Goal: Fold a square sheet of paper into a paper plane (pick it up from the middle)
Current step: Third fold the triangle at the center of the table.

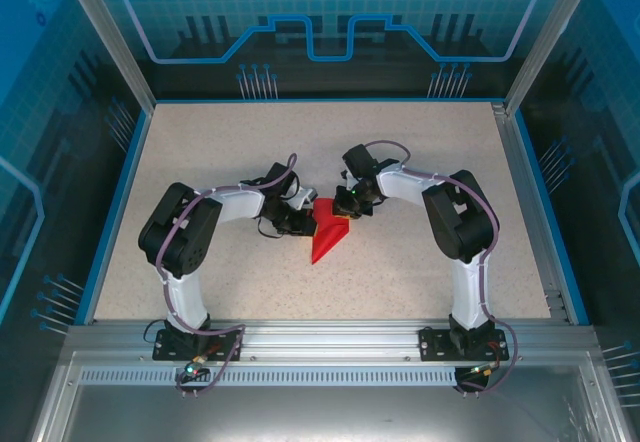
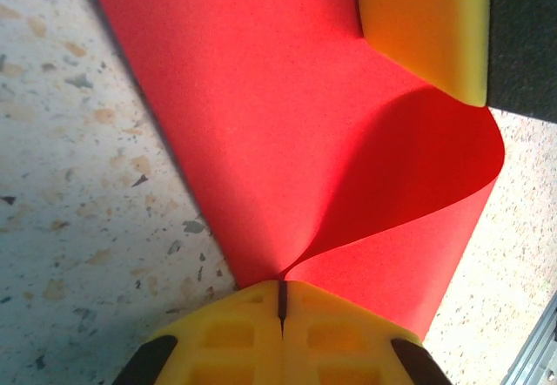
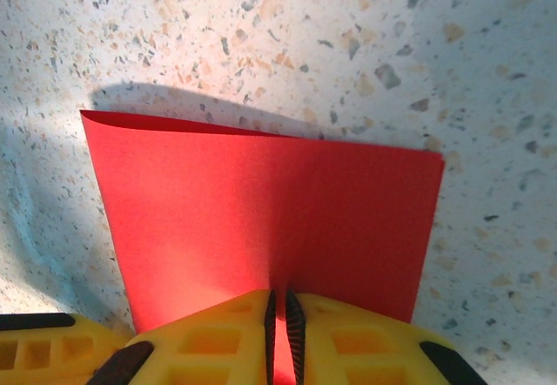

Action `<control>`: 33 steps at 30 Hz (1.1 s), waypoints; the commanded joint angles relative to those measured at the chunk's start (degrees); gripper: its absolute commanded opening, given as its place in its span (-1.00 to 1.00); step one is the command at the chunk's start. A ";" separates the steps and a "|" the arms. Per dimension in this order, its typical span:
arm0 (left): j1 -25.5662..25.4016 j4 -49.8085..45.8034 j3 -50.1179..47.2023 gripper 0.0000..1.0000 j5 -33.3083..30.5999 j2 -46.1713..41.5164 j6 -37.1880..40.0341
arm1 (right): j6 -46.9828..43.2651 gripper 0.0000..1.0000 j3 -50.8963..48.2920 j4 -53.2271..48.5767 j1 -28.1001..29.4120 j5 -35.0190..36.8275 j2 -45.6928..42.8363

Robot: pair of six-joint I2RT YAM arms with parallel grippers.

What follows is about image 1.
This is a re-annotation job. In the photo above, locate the red cloth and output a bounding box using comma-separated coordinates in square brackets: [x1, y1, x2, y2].
[309, 196, 354, 267]

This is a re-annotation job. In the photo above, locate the blue table edge strip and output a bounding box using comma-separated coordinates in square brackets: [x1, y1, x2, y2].
[74, 109, 154, 326]
[514, 111, 591, 326]

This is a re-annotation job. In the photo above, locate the grey metal front panel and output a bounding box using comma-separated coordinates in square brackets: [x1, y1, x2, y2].
[29, 351, 634, 442]

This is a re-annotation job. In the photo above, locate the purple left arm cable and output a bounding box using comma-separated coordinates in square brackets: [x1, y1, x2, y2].
[154, 152, 299, 398]

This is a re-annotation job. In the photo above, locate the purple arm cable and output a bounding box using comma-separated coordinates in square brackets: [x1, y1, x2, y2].
[154, 152, 299, 398]
[362, 138, 517, 397]

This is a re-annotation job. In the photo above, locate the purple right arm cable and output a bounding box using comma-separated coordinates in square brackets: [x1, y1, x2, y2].
[362, 138, 517, 397]

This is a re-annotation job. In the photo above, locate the aluminium front rail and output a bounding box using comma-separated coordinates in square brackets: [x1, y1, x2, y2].
[64, 319, 601, 363]

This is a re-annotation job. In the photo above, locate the slotted aluminium cable duct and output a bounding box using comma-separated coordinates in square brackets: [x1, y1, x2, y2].
[77, 367, 461, 386]

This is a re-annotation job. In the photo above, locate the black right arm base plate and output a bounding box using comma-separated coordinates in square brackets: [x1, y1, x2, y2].
[418, 326, 506, 363]

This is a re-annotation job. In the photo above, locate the aluminium side rail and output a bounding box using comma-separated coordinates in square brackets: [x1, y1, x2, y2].
[492, 101, 572, 324]

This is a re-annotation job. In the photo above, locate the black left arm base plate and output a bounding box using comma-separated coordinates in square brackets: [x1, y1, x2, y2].
[152, 326, 245, 363]

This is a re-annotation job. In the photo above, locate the cable connector with green light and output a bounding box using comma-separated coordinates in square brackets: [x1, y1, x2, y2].
[183, 353, 209, 378]
[467, 361, 502, 379]

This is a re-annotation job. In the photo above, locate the aluminium frame post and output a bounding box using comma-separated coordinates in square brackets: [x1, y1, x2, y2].
[54, 0, 156, 112]
[503, 0, 595, 116]

